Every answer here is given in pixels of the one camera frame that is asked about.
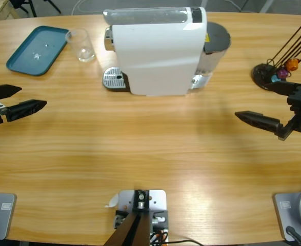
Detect black cable of mount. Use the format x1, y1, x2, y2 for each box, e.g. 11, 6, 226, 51
165, 239, 205, 246

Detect white floor cable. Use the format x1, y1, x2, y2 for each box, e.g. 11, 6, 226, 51
71, 0, 110, 15

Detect black cable of base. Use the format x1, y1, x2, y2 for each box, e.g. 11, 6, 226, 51
285, 225, 301, 246

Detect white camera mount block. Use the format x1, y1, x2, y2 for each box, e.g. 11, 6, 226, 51
114, 189, 169, 243

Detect white tape scrap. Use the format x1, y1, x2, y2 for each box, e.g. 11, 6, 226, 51
104, 193, 119, 209

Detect white table frame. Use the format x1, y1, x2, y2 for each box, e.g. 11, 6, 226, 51
262, 0, 274, 13

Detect orange wires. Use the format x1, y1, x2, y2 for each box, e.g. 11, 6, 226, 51
151, 230, 168, 243

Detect dark camera post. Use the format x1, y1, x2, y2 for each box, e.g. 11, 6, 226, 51
104, 189, 151, 246

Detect clear drinking glass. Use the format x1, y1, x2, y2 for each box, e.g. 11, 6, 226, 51
65, 28, 96, 63

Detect orange coffee capsule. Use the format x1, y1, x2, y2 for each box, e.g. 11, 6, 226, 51
285, 58, 300, 72

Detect white capsule coffee machine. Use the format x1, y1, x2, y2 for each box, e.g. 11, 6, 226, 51
103, 6, 232, 97

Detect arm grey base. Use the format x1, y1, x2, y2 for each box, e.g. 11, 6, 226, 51
0, 192, 17, 240
272, 189, 301, 243

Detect black capsule holder with rods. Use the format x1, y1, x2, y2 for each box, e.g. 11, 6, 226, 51
251, 16, 301, 92

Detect black tripod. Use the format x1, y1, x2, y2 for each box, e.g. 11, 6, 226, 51
10, 0, 62, 18

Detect teal plastic tray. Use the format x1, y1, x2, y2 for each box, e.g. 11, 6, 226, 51
6, 25, 70, 77

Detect purple coffee capsule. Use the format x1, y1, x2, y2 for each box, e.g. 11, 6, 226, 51
277, 67, 291, 80

